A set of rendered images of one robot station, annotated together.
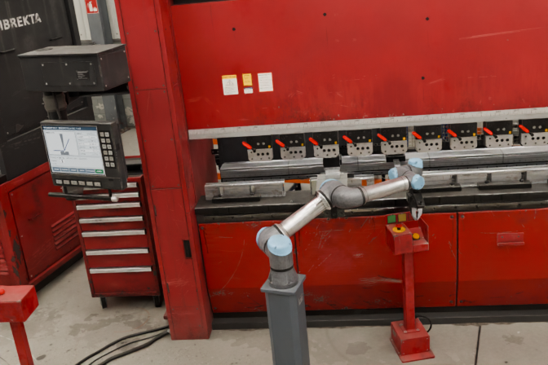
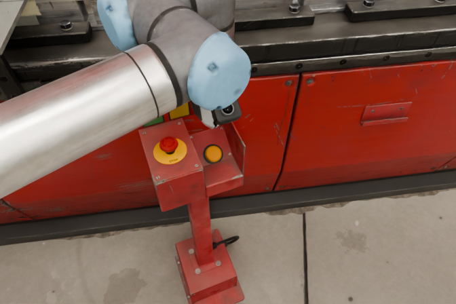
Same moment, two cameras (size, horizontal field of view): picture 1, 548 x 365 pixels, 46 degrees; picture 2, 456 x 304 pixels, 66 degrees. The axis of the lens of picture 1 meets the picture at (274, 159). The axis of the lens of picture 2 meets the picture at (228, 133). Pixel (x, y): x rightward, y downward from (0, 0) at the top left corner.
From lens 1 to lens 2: 305 cm
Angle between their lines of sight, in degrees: 33
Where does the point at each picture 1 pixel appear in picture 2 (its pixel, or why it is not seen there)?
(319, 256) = not seen: hidden behind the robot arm
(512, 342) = (352, 248)
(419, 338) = (220, 282)
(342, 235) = not seen: hidden behind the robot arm
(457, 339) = (275, 248)
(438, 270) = (252, 163)
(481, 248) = (330, 129)
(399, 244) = (173, 194)
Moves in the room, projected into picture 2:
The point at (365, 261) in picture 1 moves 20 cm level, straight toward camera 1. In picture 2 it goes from (120, 163) to (115, 220)
